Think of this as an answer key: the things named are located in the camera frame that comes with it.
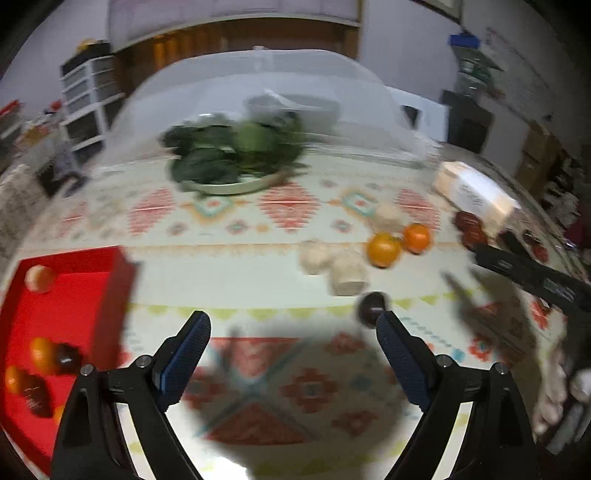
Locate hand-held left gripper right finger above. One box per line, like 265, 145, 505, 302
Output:
376, 311, 539, 480

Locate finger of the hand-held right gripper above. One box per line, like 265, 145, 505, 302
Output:
471, 244, 573, 308
501, 231, 532, 259

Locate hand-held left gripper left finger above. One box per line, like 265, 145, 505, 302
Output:
52, 310, 212, 480

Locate banana piece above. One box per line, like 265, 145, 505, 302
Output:
25, 265, 57, 294
299, 240, 334, 275
373, 203, 407, 232
329, 253, 370, 296

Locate red tray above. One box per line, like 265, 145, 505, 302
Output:
0, 247, 139, 476

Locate person's right hand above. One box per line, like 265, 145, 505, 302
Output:
531, 348, 573, 437

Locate cream tissue pack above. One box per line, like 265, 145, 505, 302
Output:
431, 161, 520, 236

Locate cardboard boxes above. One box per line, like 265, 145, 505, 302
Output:
515, 120, 566, 195

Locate patterned tablecloth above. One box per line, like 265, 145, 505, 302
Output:
0, 152, 591, 480

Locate dark cabinet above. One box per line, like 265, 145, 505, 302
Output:
441, 90, 495, 153

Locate white appliance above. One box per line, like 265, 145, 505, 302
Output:
383, 85, 451, 144

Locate white plate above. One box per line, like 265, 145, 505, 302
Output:
180, 168, 294, 195

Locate spinach leaves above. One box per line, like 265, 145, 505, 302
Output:
159, 113, 310, 185

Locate plastic drawer cabinet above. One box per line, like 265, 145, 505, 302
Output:
60, 41, 125, 153

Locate white mesh food cover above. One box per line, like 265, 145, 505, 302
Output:
99, 48, 444, 171

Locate wall poster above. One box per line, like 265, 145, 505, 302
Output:
485, 25, 568, 121

